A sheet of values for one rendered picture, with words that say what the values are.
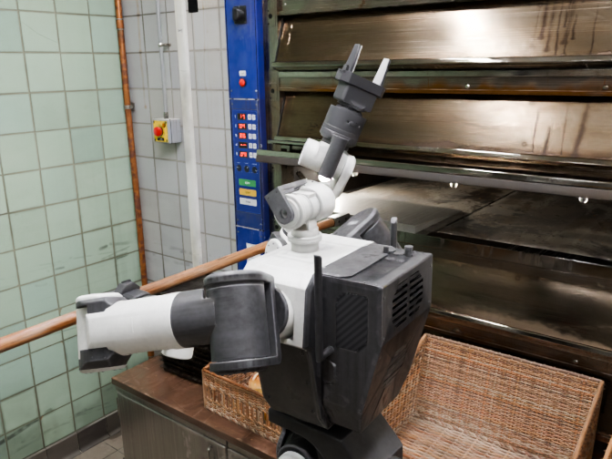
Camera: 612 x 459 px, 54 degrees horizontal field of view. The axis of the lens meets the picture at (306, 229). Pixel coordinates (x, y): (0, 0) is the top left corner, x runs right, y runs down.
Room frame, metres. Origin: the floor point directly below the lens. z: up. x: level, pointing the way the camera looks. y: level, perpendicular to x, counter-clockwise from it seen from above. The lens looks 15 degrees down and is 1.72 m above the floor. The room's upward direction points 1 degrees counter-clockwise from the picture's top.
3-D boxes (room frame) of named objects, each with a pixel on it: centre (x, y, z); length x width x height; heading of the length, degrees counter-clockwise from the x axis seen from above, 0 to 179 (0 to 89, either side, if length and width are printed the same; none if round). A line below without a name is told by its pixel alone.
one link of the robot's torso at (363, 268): (1.01, -0.05, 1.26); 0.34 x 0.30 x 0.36; 146
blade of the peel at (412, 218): (2.20, -0.26, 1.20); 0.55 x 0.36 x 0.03; 51
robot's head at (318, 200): (1.05, 0.00, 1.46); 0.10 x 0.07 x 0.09; 146
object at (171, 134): (2.57, 0.59, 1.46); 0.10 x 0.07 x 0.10; 52
